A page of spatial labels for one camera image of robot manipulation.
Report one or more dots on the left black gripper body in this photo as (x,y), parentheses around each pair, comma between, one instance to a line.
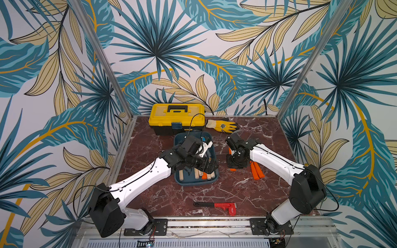
(198,163)

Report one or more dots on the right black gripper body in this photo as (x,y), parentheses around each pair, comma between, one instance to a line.
(234,160)

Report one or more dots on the teal plastic tray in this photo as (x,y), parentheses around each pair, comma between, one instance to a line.
(178,139)

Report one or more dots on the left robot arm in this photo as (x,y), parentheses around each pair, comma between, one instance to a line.
(108,205)

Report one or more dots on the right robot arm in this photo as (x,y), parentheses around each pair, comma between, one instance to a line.
(307,189)

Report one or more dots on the yellow work glove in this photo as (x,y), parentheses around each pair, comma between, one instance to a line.
(222,126)

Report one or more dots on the red black pipe wrench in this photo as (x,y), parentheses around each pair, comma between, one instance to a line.
(230,207)

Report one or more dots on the yellow black toolbox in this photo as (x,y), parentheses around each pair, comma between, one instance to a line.
(173,118)

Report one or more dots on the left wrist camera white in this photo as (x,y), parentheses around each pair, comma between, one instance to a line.
(204,147)

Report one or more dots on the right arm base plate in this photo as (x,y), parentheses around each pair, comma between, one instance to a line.
(263,226)

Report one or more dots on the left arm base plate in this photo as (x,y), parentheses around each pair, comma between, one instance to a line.
(158,227)

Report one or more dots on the aluminium front rail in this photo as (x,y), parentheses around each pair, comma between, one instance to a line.
(241,227)

